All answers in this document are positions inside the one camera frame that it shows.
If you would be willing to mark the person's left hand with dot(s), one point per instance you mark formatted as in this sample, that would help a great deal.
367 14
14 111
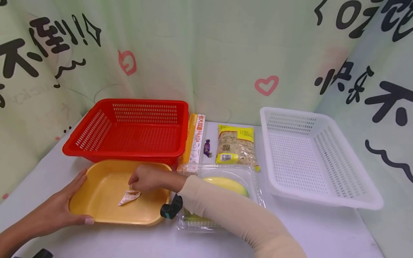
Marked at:
55 215

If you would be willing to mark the person's right hand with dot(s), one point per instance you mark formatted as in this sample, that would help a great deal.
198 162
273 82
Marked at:
153 179

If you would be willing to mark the person's right fingers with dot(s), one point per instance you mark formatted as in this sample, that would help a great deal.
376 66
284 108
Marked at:
135 182

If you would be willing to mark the person's left index finger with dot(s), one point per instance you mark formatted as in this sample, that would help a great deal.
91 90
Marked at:
77 181

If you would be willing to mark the person's left thumb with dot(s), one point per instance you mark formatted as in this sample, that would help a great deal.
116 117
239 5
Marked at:
83 220

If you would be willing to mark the small white brown packet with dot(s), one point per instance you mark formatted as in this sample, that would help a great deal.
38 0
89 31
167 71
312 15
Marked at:
129 197

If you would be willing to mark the yellow plastic tray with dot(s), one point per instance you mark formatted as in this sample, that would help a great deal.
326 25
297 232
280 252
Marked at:
103 208

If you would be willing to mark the person's right forearm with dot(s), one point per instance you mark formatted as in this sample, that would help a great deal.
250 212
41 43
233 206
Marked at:
232 215

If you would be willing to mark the person's left forearm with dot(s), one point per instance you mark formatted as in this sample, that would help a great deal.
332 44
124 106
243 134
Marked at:
16 238

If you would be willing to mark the red plastic basket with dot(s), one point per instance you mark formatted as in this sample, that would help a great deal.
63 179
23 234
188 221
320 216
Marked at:
145 140

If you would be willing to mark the black wrist band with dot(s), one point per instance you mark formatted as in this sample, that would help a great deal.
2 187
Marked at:
171 209
40 254

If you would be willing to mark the orange white pasta box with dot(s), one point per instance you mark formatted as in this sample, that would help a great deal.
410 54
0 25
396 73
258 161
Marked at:
194 139

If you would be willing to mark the purple wrapped candy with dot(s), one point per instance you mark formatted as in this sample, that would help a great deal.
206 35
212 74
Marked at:
207 147

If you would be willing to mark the yellow green mango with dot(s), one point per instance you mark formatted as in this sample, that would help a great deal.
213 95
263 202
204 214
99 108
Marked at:
230 184

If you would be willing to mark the yellow noodle packet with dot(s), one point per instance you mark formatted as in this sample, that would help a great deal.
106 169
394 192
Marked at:
237 145

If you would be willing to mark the clear plastic clamshell container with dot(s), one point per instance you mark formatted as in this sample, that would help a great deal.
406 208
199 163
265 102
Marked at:
251 179

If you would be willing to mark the white plastic basket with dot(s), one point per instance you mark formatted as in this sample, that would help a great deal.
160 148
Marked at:
300 161

